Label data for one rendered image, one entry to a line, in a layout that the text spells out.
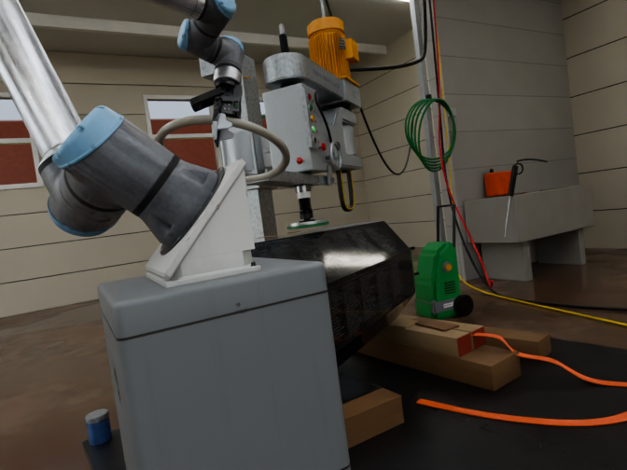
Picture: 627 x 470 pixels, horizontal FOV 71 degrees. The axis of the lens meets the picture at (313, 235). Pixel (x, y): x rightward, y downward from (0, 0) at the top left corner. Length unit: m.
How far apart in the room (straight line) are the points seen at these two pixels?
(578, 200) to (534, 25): 2.33
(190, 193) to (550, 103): 5.87
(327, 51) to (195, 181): 2.09
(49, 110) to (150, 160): 0.32
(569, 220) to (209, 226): 4.72
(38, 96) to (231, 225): 0.54
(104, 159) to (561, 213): 4.72
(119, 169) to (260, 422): 0.54
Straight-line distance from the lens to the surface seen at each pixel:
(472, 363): 2.32
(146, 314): 0.77
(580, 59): 6.88
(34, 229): 7.97
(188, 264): 0.84
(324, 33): 2.96
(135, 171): 0.90
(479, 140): 5.29
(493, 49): 5.80
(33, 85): 1.18
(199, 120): 1.49
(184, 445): 0.85
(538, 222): 4.85
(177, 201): 0.89
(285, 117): 2.20
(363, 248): 2.24
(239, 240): 0.87
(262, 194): 2.99
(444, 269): 3.48
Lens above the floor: 0.95
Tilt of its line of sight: 3 degrees down
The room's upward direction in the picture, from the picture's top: 7 degrees counter-clockwise
